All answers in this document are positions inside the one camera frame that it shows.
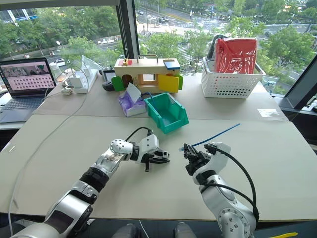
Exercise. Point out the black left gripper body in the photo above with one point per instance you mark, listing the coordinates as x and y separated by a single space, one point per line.
148 160

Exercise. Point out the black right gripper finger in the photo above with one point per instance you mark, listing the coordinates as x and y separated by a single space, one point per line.
189 151
195 151

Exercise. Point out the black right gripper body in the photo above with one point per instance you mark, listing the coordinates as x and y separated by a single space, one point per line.
196 163

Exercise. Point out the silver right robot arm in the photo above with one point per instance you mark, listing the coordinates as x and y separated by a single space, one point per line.
223 200

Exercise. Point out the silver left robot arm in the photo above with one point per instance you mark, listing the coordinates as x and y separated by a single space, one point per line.
74 205

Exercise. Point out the green plastic bin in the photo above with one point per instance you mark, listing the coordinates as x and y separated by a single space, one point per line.
171 116

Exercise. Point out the purple tissue pack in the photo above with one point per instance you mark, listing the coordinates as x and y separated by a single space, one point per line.
131 104

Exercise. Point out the white perforated plastic basket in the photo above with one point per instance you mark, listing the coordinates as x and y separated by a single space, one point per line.
230 85

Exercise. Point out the clear plastic bag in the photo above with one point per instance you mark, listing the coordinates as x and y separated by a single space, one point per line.
270 112

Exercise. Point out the black round speaker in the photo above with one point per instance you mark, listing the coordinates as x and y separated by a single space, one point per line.
108 86

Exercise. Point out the wooden toy box coloured doors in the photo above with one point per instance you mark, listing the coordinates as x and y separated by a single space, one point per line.
146 72

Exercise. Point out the small black screen device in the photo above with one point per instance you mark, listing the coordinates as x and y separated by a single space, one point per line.
109 75

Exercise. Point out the white power strip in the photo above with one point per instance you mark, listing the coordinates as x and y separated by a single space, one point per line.
85 83

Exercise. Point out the red plastic bag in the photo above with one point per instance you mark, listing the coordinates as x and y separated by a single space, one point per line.
235 57

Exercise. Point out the dark grey pouch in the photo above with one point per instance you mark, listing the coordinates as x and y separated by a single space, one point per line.
211 49

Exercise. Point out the white earbuds case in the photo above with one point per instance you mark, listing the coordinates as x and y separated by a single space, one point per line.
67 91

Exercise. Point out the white charger block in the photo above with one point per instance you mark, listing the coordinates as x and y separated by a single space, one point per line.
75 81

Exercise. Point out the clear acrylic stand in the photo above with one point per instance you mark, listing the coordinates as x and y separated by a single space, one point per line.
89 64

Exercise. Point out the yellow object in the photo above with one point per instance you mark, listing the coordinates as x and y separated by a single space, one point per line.
287 235

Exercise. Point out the black monitor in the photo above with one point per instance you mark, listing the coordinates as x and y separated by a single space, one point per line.
302 84

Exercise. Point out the dark laptop computer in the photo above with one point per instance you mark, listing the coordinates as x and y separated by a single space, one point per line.
22 101

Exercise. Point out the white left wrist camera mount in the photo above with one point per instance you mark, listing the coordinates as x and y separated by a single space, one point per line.
148 145

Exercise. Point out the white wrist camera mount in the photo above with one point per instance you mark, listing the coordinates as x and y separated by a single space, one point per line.
148 145
220 160

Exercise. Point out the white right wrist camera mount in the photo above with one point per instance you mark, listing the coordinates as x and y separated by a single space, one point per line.
220 160

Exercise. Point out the dark window frame post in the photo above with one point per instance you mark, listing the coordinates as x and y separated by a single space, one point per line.
128 27

